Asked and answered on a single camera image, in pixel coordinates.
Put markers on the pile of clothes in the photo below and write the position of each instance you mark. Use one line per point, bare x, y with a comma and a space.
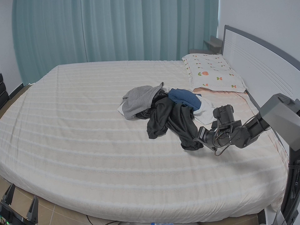
138, 99

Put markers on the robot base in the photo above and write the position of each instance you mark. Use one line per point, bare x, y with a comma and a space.
161, 224

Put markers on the black chest of drawers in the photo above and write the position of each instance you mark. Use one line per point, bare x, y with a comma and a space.
2, 90

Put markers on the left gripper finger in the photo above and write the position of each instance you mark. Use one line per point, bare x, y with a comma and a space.
33, 210
10, 196

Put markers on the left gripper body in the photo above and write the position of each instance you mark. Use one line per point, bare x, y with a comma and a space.
7, 215

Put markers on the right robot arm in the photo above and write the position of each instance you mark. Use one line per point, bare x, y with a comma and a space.
276, 116

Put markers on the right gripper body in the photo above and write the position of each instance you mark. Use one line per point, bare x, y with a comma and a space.
207, 137

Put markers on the bed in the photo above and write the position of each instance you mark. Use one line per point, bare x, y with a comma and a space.
93, 125

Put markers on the grey bedside table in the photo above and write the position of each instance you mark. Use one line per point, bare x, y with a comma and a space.
212, 43

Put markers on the blue-green curtain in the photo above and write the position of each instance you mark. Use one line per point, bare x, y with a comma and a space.
46, 31
152, 20

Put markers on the black T-shirt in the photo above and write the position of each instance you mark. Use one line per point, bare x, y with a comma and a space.
161, 118

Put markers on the white printed pillow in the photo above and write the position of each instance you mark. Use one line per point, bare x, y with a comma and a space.
211, 69

